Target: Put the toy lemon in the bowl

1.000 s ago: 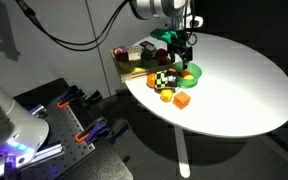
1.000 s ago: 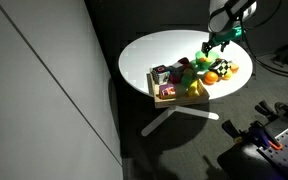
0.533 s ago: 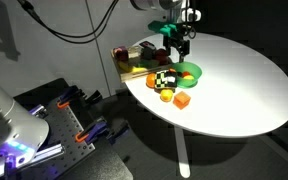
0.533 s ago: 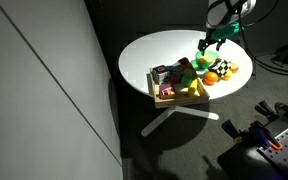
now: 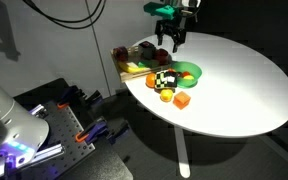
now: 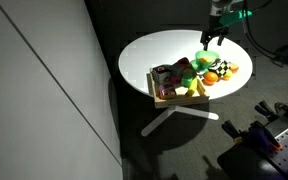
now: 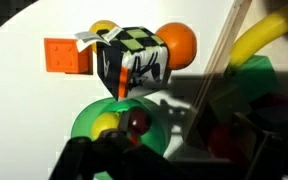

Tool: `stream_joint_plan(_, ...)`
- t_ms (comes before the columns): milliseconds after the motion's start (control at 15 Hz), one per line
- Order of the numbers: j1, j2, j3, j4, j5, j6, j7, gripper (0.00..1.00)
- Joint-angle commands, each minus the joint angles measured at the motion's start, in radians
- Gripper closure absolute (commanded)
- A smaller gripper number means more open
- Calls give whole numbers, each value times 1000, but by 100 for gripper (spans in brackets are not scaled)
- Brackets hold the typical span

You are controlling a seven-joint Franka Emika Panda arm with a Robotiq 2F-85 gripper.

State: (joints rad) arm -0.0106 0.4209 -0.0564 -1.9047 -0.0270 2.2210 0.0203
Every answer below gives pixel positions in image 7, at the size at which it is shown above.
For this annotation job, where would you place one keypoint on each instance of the green toy block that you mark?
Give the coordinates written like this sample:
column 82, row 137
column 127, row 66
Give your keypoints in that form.
column 255, row 78

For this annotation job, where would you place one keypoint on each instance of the dark maroon toy block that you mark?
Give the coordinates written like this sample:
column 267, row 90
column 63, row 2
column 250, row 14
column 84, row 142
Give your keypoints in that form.
column 284, row 106

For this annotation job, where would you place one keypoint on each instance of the checkered fabric cube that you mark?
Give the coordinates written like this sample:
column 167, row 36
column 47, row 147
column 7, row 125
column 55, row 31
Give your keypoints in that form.
column 130, row 63

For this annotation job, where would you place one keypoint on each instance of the yellow toy banana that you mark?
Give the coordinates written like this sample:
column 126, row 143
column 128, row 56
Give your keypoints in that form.
column 260, row 33

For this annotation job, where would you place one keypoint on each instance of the red toy apple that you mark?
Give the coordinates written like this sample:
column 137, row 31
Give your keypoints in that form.
column 222, row 141

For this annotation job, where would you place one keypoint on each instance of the green plastic bowl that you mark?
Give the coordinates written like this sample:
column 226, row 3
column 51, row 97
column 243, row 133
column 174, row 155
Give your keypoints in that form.
column 84, row 120

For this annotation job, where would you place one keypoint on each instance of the orange plastic block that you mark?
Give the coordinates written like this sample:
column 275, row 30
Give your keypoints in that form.
column 62, row 55

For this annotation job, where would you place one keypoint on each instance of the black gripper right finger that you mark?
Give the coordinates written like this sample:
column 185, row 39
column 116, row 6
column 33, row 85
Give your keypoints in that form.
column 250, row 140

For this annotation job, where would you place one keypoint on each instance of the wooden tray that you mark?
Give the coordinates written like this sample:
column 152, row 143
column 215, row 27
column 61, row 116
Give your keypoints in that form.
column 224, row 46

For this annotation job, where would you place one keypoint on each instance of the small red toy ball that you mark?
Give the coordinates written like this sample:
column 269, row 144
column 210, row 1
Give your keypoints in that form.
column 142, row 121

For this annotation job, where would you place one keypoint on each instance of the orange toy ball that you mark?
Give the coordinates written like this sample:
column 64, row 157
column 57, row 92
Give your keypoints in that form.
column 179, row 45

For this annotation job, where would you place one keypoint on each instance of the yellow toy lemon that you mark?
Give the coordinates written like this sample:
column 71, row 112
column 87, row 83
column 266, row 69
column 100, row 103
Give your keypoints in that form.
column 104, row 125

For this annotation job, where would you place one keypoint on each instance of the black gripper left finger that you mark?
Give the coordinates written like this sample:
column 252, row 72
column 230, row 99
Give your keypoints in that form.
column 126, row 121

